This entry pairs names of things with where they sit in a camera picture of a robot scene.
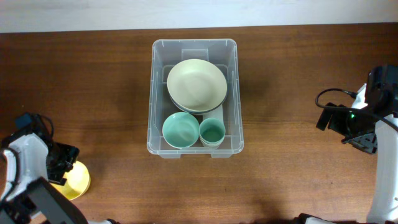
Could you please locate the yellow small bowl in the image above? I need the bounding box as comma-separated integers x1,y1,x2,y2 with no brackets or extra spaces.
51,161,91,200

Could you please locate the white label in bin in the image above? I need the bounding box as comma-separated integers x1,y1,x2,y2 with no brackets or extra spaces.
203,105,224,121

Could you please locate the clear plastic storage bin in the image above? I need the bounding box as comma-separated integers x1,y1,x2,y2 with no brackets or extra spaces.
147,39,244,159

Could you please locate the green small bowl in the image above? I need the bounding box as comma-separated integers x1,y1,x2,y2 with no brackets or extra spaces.
162,112,199,149

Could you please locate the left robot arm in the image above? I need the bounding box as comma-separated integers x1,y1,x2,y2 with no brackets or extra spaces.
1,113,88,223

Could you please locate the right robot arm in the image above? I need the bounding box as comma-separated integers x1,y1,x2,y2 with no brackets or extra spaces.
327,65,397,223

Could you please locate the green plastic cup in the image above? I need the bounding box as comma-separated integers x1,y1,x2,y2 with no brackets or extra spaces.
199,118,226,142

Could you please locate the cream plastic cup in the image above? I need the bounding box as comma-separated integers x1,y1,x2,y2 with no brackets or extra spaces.
201,139,222,146

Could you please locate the grey plastic cup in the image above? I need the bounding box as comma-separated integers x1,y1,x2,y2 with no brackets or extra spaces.
205,145,220,150

